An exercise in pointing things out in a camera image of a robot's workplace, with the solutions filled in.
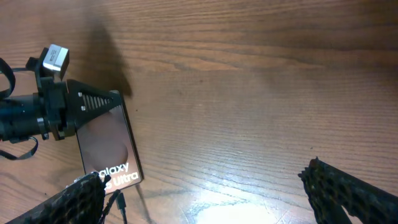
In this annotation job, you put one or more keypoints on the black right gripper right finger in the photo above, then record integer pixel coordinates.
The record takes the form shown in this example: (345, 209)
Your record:
(335, 196)

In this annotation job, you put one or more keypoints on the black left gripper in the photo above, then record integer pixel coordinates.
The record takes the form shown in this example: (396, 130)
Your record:
(60, 110)

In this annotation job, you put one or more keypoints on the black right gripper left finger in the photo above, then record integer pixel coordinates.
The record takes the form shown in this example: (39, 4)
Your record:
(80, 202)

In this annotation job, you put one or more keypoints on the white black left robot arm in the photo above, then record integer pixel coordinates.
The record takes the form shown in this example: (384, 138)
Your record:
(18, 112)

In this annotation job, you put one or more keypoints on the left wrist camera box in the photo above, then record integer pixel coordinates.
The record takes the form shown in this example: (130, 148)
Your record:
(56, 60)

